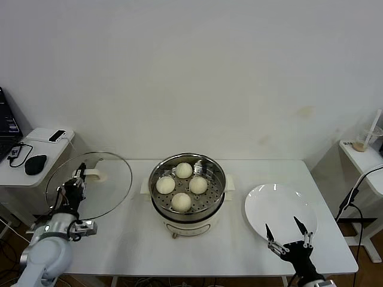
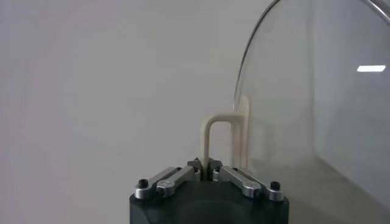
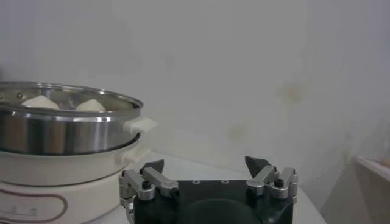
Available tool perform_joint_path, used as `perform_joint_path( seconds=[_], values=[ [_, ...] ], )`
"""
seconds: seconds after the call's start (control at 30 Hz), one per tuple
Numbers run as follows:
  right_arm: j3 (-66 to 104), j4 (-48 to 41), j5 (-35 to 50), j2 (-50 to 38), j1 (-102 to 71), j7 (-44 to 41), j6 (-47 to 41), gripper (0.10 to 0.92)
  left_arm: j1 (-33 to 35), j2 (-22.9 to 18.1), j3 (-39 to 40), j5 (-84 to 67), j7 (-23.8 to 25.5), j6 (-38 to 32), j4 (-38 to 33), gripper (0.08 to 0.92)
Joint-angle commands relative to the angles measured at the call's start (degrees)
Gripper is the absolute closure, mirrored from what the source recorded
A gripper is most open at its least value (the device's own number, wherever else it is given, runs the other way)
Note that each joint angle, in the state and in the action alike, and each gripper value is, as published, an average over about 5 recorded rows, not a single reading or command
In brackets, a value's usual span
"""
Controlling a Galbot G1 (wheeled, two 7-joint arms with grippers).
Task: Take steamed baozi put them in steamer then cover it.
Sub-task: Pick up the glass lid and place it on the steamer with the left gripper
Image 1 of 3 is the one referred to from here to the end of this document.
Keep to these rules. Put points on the white side table with laptop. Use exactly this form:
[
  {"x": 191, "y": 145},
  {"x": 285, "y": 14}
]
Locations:
[{"x": 18, "y": 179}]

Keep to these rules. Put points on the black laptop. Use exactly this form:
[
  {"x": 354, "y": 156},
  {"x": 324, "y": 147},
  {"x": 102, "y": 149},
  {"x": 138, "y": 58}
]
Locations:
[{"x": 6, "y": 125}]

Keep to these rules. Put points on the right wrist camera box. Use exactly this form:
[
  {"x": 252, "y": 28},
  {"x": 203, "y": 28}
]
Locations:
[{"x": 318, "y": 283}]

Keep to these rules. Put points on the perforated steel steamer basket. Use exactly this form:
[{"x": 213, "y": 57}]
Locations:
[{"x": 217, "y": 185}]

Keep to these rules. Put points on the large white plate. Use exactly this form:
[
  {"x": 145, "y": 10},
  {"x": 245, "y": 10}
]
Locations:
[{"x": 281, "y": 206}]

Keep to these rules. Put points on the small black white device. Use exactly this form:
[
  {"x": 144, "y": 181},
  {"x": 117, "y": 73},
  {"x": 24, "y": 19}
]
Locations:
[{"x": 57, "y": 136}]

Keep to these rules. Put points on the round glass lid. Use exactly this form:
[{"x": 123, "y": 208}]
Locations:
[{"x": 113, "y": 185}]

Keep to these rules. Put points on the white side table with cup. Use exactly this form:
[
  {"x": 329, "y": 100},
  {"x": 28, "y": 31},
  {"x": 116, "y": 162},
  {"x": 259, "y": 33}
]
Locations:
[{"x": 359, "y": 158}]

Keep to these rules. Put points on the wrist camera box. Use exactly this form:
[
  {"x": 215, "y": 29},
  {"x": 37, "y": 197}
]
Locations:
[
  {"x": 85, "y": 228},
  {"x": 318, "y": 283}
]

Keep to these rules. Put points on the black computer mouse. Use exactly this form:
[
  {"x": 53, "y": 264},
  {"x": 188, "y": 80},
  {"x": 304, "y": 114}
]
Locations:
[{"x": 35, "y": 165}]

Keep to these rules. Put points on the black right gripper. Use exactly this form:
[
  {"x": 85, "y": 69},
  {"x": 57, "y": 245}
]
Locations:
[{"x": 300, "y": 257}]

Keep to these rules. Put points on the white drinking straw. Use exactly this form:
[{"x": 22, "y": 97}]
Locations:
[{"x": 375, "y": 119}]

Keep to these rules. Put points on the white steamed baozi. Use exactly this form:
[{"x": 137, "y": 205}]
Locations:
[
  {"x": 198, "y": 184},
  {"x": 183, "y": 170},
  {"x": 181, "y": 202},
  {"x": 165, "y": 184}
]

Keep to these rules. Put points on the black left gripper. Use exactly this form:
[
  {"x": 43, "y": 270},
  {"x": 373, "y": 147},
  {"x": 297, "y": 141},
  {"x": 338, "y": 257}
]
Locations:
[{"x": 73, "y": 192}]

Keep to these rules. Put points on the flat white box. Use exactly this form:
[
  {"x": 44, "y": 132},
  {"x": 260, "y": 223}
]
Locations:
[{"x": 37, "y": 135}]

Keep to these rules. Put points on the white work table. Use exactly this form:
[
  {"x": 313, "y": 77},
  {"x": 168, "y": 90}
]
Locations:
[{"x": 209, "y": 257}]

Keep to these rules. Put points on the cream electric cooker pot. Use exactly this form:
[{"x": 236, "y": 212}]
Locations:
[{"x": 188, "y": 228}]

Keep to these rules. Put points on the clear plastic drink cup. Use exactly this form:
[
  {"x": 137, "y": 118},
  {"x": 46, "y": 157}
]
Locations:
[{"x": 360, "y": 145}]

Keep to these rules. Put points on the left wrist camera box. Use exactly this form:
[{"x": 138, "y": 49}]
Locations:
[{"x": 85, "y": 228}]

